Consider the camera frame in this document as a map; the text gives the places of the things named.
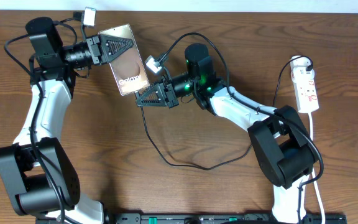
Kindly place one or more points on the white power strip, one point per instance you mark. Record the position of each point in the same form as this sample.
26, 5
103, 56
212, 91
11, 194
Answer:
302, 76

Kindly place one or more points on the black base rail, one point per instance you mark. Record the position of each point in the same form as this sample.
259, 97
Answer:
136, 218

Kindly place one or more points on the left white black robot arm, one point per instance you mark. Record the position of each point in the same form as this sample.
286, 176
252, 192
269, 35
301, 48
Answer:
36, 172

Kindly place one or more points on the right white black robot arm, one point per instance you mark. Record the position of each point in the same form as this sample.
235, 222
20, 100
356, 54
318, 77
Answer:
285, 152

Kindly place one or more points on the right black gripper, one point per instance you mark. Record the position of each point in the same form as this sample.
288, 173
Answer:
170, 99

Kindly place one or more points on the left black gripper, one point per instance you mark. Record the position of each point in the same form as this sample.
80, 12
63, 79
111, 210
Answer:
102, 54

